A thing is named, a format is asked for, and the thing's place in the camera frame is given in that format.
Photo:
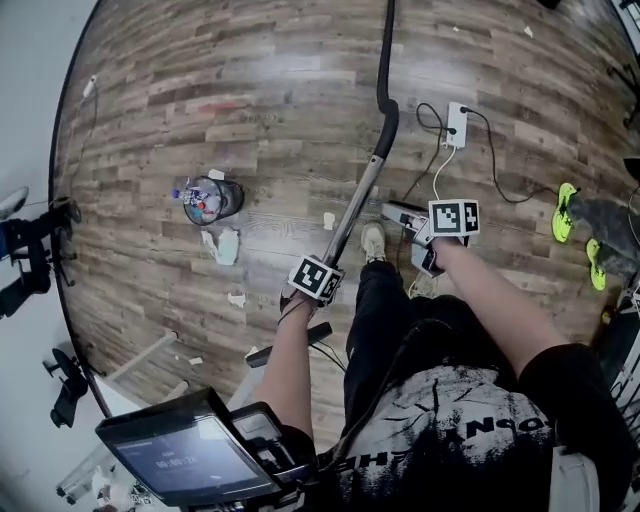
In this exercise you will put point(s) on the person's left forearm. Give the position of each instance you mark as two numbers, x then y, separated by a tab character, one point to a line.
285	375

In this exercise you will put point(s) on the white paper scrap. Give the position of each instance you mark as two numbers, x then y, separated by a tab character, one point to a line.
528	31
236	300
328	221

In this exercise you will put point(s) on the person's beige left shoe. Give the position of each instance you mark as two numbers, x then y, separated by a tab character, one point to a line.
373	242

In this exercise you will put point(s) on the black wrist band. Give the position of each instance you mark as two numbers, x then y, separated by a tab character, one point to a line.
295	307

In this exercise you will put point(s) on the black mesh bin with litter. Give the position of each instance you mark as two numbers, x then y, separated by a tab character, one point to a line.
212	200

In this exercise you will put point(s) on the chest-mounted tablet screen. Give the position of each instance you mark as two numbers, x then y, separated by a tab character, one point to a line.
190	455

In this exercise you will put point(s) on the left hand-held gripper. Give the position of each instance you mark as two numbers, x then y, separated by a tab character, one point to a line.
315	279

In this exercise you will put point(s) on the white power strip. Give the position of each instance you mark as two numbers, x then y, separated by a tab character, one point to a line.
456	125

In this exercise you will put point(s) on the black swivel chair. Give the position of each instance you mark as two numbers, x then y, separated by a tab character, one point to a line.
30	285
67	390

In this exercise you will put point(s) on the person's black trousers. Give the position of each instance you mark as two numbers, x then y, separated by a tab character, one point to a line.
390	325

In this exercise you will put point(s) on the white table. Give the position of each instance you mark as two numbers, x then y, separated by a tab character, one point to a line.
125	395

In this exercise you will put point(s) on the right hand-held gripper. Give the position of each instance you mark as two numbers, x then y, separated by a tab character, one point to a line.
455	217

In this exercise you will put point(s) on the crumpled white tissue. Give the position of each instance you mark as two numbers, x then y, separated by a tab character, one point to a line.
225	247

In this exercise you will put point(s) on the person's beige shoe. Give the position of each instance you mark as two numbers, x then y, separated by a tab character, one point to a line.
373	242
424	286

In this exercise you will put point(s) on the person's beige right shoe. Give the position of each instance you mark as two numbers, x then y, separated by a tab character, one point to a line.
424	286

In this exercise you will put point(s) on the person's black white printed T-shirt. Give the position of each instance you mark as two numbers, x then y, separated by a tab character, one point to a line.
475	440

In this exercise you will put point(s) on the person's right forearm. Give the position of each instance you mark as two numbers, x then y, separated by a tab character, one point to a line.
500	305

